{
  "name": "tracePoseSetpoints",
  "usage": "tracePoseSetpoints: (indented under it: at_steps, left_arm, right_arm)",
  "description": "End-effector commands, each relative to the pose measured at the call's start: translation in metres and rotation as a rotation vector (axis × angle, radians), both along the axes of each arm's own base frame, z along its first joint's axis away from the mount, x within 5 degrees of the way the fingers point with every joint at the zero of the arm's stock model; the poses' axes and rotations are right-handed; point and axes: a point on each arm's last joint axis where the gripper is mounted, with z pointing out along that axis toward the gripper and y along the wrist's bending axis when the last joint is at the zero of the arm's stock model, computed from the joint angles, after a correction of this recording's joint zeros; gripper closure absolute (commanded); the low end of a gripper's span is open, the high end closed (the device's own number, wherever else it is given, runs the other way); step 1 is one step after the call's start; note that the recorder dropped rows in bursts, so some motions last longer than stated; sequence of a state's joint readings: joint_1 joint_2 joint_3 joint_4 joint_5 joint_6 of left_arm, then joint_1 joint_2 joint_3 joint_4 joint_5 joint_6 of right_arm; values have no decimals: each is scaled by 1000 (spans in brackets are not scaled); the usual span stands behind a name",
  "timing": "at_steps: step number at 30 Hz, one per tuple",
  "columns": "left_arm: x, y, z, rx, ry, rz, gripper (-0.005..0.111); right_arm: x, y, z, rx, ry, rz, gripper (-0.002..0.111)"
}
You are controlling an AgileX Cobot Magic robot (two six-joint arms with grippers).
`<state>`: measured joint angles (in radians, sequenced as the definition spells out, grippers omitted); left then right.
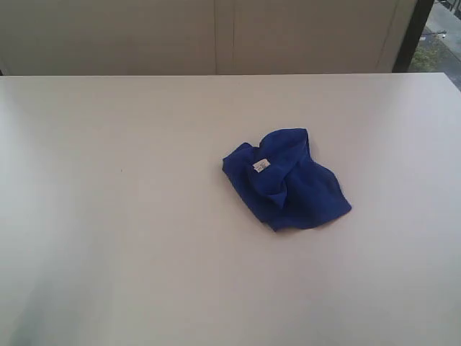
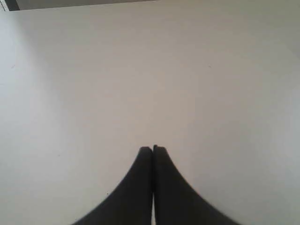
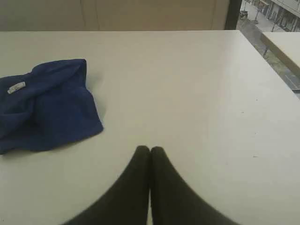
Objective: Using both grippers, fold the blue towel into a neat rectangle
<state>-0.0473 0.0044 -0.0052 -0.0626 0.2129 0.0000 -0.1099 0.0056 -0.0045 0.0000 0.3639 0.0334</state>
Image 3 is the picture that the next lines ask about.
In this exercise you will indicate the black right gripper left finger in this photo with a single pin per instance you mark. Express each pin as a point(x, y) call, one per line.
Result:
point(126, 202)

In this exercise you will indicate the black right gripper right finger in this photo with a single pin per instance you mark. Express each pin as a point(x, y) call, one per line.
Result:
point(173, 202)

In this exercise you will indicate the dark window frame post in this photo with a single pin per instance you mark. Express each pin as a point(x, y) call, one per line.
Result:
point(232, 14)

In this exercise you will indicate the blue microfiber towel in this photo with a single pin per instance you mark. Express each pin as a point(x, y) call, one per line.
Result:
point(48, 107)

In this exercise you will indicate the neighbouring white table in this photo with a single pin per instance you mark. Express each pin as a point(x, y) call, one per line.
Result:
point(286, 47)

